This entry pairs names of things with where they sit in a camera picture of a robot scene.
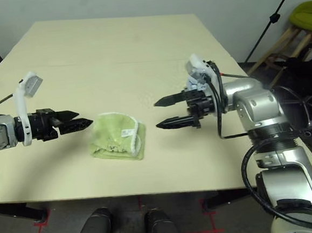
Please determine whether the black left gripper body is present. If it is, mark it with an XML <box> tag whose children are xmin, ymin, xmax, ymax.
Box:
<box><xmin>27</xmin><ymin>107</ymin><xmax>60</xmax><ymax>144</ymax></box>

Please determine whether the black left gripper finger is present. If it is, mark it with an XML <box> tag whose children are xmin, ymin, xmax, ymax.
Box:
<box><xmin>51</xmin><ymin>109</ymin><xmax>81</xmax><ymax>124</ymax></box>
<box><xmin>57</xmin><ymin>117</ymin><xmax>95</xmax><ymax>135</ymax></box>

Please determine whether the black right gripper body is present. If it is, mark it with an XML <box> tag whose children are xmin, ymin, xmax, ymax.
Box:
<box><xmin>182</xmin><ymin>87</ymin><xmax>219</xmax><ymax>130</ymax></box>

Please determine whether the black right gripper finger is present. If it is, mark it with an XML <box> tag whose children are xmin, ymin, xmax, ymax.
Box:
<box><xmin>155</xmin><ymin>115</ymin><xmax>198</xmax><ymax>131</ymax></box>
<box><xmin>153</xmin><ymin>91</ymin><xmax>188</xmax><ymax>109</ymax></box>

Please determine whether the green towel with white trim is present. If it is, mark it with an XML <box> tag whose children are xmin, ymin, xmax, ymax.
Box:
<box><xmin>87</xmin><ymin>109</ymin><xmax>149</xmax><ymax>165</ymax></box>

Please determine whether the light blue folded towel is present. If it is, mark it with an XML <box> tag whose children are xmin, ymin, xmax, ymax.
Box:
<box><xmin>185</xmin><ymin>74</ymin><xmax>209</xmax><ymax>92</ymax></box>

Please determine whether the black table base foot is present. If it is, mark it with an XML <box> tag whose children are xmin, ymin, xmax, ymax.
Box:
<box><xmin>0</xmin><ymin>200</ymin><xmax>50</xmax><ymax>225</ymax></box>
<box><xmin>201</xmin><ymin>186</ymin><xmax>258</xmax><ymax>213</ymax></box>

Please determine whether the dark robot left foot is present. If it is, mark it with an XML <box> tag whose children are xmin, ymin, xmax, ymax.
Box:
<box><xmin>71</xmin><ymin>206</ymin><xmax>113</xmax><ymax>233</ymax></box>

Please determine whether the dark robot foot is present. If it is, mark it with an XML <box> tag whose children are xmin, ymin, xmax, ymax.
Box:
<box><xmin>71</xmin><ymin>206</ymin><xmax>113</xmax><ymax>233</ymax></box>
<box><xmin>143</xmin><ymin>207</ymin><xmax>182</xmax><ymax>233</ymax></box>

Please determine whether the black office chair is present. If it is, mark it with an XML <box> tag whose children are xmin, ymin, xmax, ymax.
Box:
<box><xmin>268</xmin><ymin>43</ymin><xmax>312</xmax><ymax>140</ymax></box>

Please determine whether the dark robot right foot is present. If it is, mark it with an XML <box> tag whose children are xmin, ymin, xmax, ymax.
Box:
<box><xmin>143</xmin><ymin>207</ymin><xmax>182</xmax><ymax>233</ymax></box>

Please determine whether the wooden stool green cushion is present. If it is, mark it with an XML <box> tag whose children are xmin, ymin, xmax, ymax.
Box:
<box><xmin>243</xmin><ymin>1</ymin><xmax>312</xmax><ymax>84</ymax></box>

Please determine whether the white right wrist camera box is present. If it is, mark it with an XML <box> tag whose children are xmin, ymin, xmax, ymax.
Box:
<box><xmin>185</xmin><ymin>51</ymin><xmax>226</xmax><ymax>114</ymax></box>

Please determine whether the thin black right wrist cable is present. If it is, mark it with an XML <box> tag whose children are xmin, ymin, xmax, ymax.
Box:
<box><xmin>204</xmin><ymin>60</ymin><xmax>253</xmax><ymax>140</ymax></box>

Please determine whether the thin cable with red band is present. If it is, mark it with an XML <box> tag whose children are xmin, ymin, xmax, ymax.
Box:
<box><xmin>211</xmin><ymin>58</ymin><xmax>249</xmax><ymax>80</ymax></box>

